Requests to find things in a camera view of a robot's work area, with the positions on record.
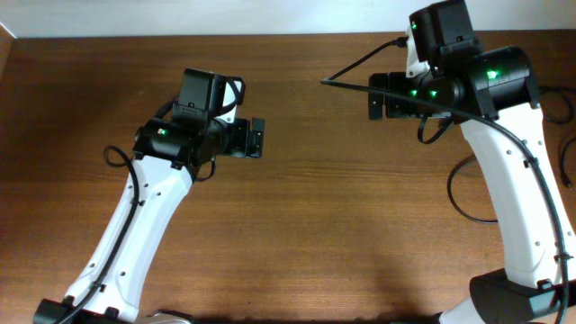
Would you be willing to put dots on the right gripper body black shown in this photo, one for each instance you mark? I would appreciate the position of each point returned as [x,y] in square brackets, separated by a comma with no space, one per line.
[396,82]

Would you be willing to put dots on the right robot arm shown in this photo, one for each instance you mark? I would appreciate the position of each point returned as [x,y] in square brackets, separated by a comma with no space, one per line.
[493,96]

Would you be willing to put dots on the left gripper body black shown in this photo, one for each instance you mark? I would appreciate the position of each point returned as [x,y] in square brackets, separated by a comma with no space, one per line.
[238,145]

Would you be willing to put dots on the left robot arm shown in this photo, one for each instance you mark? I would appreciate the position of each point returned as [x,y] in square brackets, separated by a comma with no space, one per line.
[191,130]

